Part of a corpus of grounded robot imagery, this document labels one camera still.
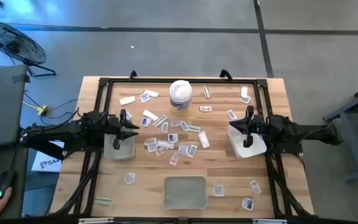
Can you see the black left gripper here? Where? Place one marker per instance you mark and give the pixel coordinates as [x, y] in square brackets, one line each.
[112, 127]

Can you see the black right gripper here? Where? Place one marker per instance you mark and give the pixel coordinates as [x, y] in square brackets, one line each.
[256, 126]

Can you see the blue print antiseptic pad packet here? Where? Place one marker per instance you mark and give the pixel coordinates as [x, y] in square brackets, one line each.
[145, 121]
[144, 97]
[247, 203]
[173, 137]

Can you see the green striped bandage strip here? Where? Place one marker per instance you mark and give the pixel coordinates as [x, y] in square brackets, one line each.
[193, 128]
[206, 91]
[160, 120]
[103, 201]

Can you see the red print white packet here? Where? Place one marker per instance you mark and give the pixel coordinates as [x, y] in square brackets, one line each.
[205, 108]
[255, 186]
[174, 158]

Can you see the long white gauze packet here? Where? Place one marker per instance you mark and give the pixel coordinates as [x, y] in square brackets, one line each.
[204, 139]

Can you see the translucent plastic bin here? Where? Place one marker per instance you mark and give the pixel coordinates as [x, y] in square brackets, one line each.
[255, 151]
[185, 193]
[126, 150]

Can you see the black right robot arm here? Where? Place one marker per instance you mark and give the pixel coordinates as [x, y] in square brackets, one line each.
[309, 132]

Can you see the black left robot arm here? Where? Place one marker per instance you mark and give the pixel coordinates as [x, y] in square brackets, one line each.
[73, 129]

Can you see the white lid wipes canister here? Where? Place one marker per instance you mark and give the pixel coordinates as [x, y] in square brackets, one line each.
[180, 93]

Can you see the white paper box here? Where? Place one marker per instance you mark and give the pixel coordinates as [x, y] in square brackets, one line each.
[47, 163]

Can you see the yellow power plug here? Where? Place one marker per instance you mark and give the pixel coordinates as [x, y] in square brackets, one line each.
[43, 110]

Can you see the dark grey desk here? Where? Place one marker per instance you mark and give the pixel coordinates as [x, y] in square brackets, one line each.
[20, 155]

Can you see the blue grey metal cart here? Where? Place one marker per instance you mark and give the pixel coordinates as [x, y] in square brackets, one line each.
[353, 115]

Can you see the black computer mouse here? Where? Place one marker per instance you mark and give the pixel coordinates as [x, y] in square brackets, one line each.
[5, 182]

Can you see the black floor fan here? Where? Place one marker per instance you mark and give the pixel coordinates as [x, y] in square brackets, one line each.
[12, 43]

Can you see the white bracket plate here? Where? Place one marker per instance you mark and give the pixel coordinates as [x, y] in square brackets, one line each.
[95, 221]
[269, 221]

